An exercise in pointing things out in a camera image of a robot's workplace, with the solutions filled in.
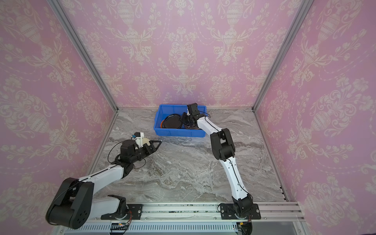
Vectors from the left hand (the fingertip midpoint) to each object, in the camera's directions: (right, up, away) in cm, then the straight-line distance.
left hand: (158, 145), depth 86 cm
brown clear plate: (+20, +11, +14) cm, 27 cm away
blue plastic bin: (-2, +23, +29) cm, 37 cm away
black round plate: (+5, +15, +23) cm, 28 cm away
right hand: (+11, +16, +19) cm, 27 cm away
